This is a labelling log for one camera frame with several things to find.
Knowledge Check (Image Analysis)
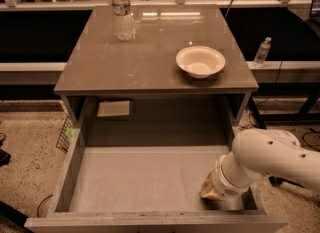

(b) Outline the grey top drawer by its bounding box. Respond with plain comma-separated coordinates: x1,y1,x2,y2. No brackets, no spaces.
23,96,288,233

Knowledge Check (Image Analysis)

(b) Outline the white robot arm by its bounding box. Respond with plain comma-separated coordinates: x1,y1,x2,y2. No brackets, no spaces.
200,129,320,200

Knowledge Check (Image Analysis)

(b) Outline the grey drawer cabinet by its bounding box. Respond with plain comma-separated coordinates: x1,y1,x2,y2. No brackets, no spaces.
55,5,258,147

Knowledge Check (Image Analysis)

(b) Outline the black chair leg right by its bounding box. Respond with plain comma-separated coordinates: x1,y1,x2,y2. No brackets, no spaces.
269,176,300,187

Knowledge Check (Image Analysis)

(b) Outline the black stand leg behind cabinet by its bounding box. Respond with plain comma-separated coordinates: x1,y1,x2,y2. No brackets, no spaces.
248,97,266,129

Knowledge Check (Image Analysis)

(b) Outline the white paper bowl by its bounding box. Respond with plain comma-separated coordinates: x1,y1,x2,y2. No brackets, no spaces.
176,46,226,79

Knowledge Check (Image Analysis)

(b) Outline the small water bottle on ledge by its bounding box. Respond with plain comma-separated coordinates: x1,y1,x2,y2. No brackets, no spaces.
254,37,271,68

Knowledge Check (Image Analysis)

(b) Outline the clear plastic water bottle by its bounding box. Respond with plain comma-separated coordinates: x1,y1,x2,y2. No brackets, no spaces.
112,0,134,41

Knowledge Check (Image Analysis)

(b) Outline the black stand leg left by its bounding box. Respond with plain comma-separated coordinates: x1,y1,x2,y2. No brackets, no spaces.
0,201,33,233

